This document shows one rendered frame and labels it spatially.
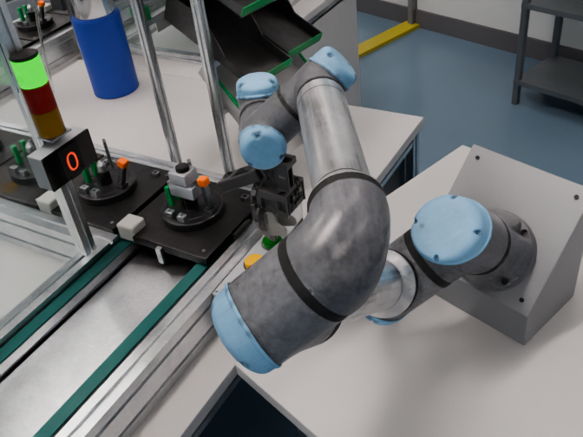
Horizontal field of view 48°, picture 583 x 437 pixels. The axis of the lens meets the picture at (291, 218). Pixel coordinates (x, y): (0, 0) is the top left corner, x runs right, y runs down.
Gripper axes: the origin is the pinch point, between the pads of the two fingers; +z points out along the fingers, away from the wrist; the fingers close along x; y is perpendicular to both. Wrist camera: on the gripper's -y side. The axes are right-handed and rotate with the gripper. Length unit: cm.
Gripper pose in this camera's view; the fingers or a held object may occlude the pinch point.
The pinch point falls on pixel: (271, 234)
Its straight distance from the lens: 136.5
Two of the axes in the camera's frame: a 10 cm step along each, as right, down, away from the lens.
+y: 8.7, 2.3, -4.5
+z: 1.1, 7.9, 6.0
